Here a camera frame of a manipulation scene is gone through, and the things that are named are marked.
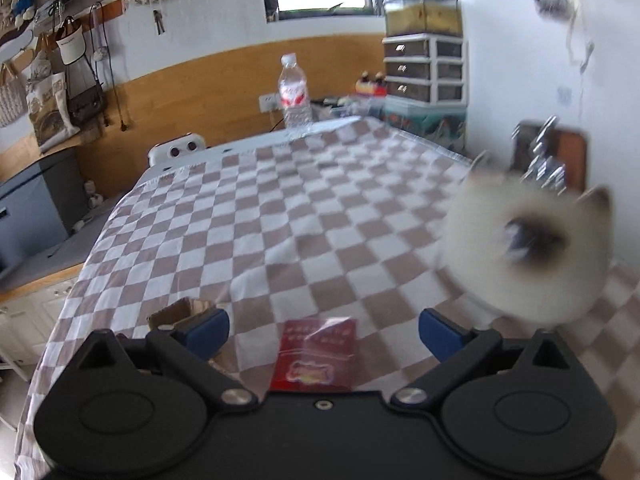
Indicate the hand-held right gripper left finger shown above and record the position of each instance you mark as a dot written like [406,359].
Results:
[205,334]

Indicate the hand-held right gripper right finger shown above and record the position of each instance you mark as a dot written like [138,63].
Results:
[442,335]

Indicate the brown cardboard piece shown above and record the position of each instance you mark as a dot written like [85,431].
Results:
[175,312]

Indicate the red box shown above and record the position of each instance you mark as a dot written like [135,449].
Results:
[315,355]

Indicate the brown shoulder bag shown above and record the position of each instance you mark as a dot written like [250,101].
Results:
[87,105]

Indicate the white cat-shaped cushion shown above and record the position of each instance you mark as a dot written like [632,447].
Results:
[500,260]

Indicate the brown white checkered tablecloth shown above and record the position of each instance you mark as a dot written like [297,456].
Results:
[310,220]

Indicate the grey storage box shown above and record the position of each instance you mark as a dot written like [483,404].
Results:
[37,210]

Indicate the colourful printed box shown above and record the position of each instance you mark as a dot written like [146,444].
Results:
[427,125]

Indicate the brown wooden board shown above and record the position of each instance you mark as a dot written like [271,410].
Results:
[572,155]

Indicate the clear water bottle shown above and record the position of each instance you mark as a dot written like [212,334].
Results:
[295,95]

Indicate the small red bottles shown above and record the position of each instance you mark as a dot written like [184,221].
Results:
[371,85]

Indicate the white drawer unit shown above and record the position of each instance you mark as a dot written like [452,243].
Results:
[425,67]

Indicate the printed canvas tote bag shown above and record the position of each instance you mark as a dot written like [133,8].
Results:
[50,110]

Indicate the beige knitted bag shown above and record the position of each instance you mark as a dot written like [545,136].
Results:
[11,100]

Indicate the hanging black keys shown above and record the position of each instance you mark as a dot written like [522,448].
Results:
[159,22]

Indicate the glass fish tank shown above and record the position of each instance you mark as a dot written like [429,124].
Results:
[425,15]

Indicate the white bucket bag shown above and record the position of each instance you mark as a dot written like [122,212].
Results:
[71,42]

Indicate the blue plush toy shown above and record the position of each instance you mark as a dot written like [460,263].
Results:
[24,2]

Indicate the white wall socket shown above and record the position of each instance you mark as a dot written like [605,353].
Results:
[270,102]

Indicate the wooden skateboard wall rack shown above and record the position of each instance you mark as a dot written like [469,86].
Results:
[107,12]

